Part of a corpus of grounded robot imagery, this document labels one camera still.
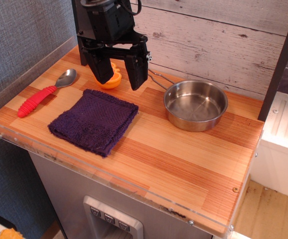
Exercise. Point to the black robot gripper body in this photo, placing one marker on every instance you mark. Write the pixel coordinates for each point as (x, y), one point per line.
(112, 23)

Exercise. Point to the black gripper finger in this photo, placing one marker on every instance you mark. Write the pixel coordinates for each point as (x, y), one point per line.
(101, 67)
(137, 70)

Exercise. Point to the purple towel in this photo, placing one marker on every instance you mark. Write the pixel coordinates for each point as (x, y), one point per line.
(95, 123)

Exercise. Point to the orange plastic half fruit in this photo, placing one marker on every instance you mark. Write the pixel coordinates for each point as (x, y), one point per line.
(114, 81)

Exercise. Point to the small stainless steel pot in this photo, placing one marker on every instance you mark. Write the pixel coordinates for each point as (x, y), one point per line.
(192, 105)

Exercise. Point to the clear acrylic table edge guard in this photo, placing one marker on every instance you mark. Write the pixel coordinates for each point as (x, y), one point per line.
(197, 177)

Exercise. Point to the grey toy fridge cabinet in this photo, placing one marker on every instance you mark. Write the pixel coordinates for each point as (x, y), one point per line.
(66, 190)

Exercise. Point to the silver dispenser button panel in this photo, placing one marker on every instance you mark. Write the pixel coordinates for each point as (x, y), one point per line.
(107, 222)

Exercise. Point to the white toy sink unit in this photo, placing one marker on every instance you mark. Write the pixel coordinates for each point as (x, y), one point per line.
(270, 165)

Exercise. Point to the yellow and black object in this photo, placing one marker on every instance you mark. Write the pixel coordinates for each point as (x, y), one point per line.
(10, 234)

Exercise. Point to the spoon with red handle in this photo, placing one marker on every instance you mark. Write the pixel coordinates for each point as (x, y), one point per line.
(66, 79)

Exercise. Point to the dark right shelf post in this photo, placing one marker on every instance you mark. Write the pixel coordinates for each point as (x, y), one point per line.
(275, 81)

